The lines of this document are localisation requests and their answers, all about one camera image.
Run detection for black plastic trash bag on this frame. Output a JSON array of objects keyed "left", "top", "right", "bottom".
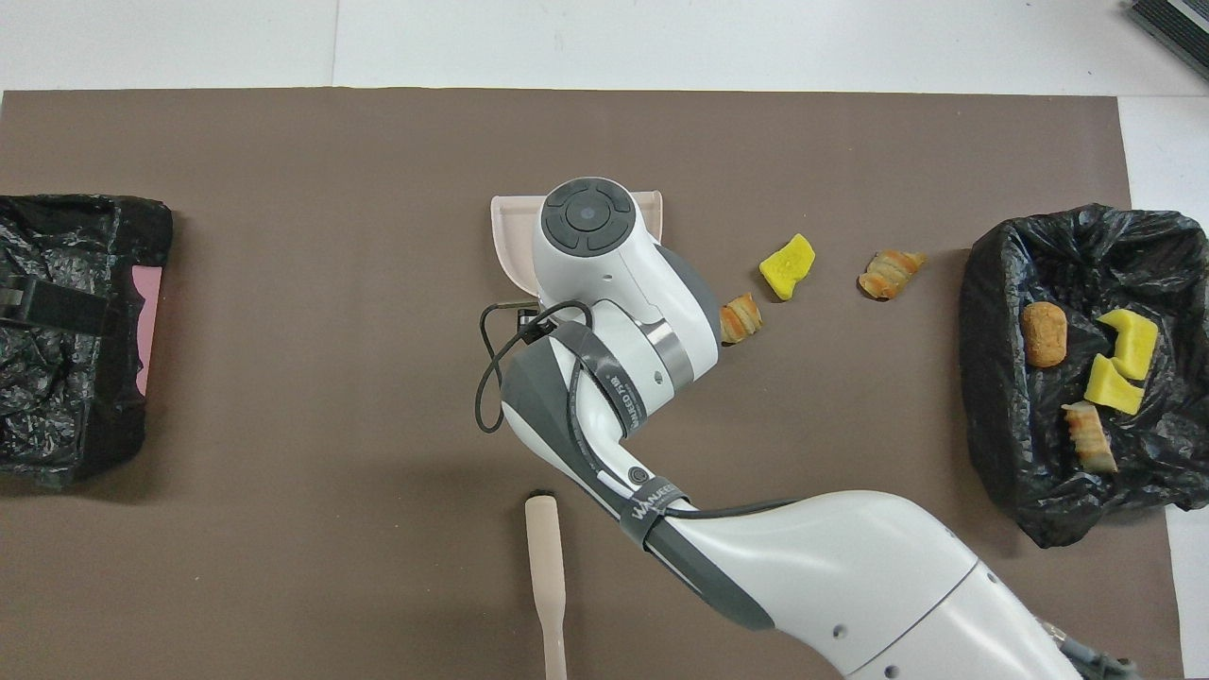
[
  {"left": 958, "top": 202, "right": 1209, "bottom": 551},
  {"left": 0, "top": 194, "right": 175, "bottom": 494}
]

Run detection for beige hand brush black bristles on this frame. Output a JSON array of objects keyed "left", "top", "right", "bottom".
[{"left": 524, "top": 488, "right": 570, "bottom": 680}]

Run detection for brown table mat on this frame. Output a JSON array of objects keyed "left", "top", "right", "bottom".
[{"left": 0, "top": 88, "right": 1186, "bottom": 680}]

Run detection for pink plastic bin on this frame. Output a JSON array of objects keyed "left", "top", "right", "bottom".
[{"left": 130, "top": 265, "right": 163, "bottom": 398}]

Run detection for beige plastic dustpan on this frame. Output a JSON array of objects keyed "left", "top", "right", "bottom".
[{"left": 490, "top": 189, "right": 666, "bottom": 296}]

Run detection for dark ribbed box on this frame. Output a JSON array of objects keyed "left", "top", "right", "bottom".
[{"left": 1126, "top": 0, "right": 1209, "bottom": 81}]

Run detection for striped croissant piece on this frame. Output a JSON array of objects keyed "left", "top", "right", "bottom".
[
  {"left": 858, "top": 248, "right": 928, "bottom": 301},
  {"left": 720, "top": 291, "right": 764, "bottom": 347},
  {"left": 1062, "top": 400, "right": 1119, "bottom": 475}
]

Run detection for brown fried nugget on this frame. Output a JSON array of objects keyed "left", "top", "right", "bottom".
[{"left": 1020, "top": 301, "right": 1069, "bottom": 369}]

